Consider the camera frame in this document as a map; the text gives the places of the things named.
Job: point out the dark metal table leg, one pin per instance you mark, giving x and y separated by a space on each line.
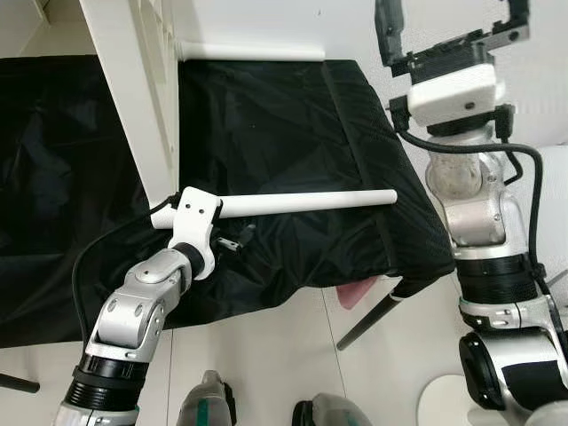
368 321
18 383

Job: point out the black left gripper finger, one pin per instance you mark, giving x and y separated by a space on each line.
246 235

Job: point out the white plastic children table top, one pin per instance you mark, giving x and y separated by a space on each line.
124 71

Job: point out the pink table frame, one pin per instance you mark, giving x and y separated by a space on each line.
355 291

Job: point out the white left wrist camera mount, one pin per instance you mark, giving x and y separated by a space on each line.
197 213

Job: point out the grey green left robot leg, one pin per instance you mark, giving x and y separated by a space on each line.
206 404

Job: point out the white domed appliance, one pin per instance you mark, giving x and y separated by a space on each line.
557 204

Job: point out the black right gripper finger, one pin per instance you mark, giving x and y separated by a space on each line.
513 22
389 31

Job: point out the grey green robot leg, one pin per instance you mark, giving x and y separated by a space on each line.
333 413
206 404

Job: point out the white floor fan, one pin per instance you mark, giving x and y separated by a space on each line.
444 404

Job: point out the white plastic table leg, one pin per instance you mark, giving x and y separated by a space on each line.
302 201
248 51

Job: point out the grey green right robot leg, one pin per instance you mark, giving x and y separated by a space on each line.
333 413

